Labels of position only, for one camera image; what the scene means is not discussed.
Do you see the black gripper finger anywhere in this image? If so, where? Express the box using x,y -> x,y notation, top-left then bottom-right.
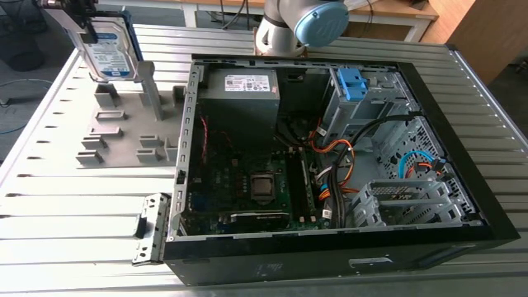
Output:
80,17 -> 99,44

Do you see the hard disk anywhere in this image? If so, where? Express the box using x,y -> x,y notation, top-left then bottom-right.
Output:
68,9 -> 144,83

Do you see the metal disk bay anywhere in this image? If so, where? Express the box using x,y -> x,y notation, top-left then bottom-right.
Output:
348,178 -> 484,228

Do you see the black office chair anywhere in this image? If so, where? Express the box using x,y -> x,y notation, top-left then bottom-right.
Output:
0,0 -> 51,72

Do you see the grey parts rack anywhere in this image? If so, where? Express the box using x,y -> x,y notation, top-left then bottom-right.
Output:
73,61 -> 189,170

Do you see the grey power supply unit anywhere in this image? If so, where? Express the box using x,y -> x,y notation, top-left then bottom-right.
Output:
196,67 -> 283,146

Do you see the green motherboard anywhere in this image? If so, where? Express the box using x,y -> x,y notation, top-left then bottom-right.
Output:
183,108 -> 331,235

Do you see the CPU socket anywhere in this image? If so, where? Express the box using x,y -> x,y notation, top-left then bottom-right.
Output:
247,173 -> 279,205

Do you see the blue plastic drive latch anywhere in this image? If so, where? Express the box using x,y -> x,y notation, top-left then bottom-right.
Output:
336,68 -> 368,101

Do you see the black RAM slot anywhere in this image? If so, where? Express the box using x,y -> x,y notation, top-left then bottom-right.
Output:
300,147 -> 319,222
287,147 -> 308,223

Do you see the metal optical drive cage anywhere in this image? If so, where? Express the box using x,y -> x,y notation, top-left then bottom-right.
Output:
321,66 -> 421,143

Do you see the black graphics card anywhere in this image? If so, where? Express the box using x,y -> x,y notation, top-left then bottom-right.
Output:
217,211 -> 292,231

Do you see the black PC case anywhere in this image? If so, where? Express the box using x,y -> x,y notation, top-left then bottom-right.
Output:
163,53 -> 521,287

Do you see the wooden cabinet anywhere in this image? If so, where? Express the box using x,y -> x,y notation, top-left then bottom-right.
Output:
420,0 -> 528,86

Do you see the white floor cable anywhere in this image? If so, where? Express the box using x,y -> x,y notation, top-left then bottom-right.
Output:
0,77 -> 53,89

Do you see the blue floor cable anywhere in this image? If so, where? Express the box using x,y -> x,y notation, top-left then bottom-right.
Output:
0,122 -> 24,136

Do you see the thin red wire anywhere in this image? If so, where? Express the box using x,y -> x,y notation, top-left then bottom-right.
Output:
199,116 -> 211,162

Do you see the metal expansion slot bracket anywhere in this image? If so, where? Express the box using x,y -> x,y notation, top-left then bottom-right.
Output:
131,192 -> 172,267

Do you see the orange wire bundle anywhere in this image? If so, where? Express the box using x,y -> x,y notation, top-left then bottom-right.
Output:
309,119 -> 360,202

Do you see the thick black cable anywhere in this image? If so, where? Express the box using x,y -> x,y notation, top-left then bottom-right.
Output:
332,114 -> 417,228

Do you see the wooden desk with white frame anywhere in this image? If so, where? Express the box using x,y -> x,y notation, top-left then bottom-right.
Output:
181,0 -> 439,43

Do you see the blue data wire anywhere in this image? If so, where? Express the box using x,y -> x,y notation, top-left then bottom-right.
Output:
399,150 -> 451,182

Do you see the orange power wire with connector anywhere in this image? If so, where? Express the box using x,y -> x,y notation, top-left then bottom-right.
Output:
405,161 -> 445,180

